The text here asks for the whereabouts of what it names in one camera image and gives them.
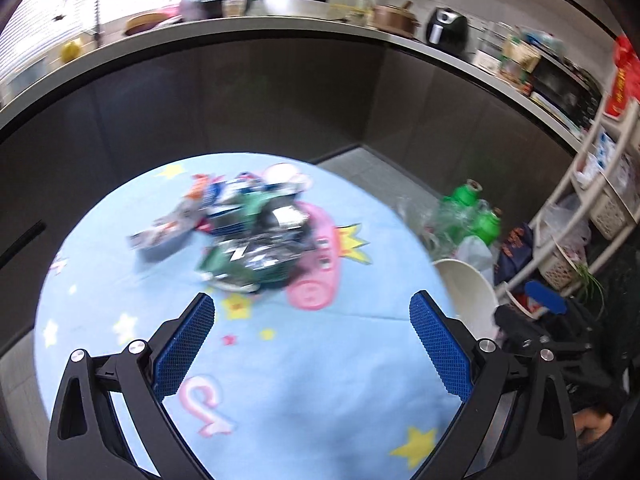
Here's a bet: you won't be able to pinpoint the green bottle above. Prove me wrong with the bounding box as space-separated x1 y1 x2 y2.
439 179 483 233
472 207 502 246

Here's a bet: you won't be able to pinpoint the green foil snack wrapper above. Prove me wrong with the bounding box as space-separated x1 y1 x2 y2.
198 234 316 294

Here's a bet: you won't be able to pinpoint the blue cartoon tablecloth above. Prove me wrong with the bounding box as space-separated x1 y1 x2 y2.
34 153 459 479

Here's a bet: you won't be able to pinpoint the yellow object by sink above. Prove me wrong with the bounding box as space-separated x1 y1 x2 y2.
60 38 82 64

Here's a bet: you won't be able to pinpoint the white round trash bin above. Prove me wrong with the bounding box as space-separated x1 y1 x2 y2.
434 259 499 339

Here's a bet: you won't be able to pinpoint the brown cooking pot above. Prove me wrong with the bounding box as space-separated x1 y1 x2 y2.
371 0 419 38

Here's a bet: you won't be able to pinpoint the black microwave oven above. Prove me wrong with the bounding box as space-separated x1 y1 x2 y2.
529 55 602 130

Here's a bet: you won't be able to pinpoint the white plastic storage rack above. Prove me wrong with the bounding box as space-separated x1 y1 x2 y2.
496 99 639 307

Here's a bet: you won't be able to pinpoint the person's right hand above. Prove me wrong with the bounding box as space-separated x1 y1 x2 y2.
573 408 614 450

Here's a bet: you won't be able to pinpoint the black air fryer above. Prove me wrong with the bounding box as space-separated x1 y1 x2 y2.
424 6 469 58

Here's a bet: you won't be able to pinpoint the white plastic shopping bag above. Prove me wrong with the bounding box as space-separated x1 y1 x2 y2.
454 235 494 273

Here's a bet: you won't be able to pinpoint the silver blue foil wrapper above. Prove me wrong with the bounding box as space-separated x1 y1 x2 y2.
127 164 310 261

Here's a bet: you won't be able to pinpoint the green bottle right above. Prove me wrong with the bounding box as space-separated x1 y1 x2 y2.
472 207 502 246

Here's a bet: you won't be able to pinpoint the dark kitchen base cabinets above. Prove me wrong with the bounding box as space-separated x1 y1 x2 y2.
1 29 577 348

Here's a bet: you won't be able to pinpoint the navy blue shopping bag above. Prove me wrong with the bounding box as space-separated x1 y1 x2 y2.
494 223 534 285

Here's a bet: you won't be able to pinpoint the green bottle left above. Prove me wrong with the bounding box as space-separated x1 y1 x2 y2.
439 179 483 233

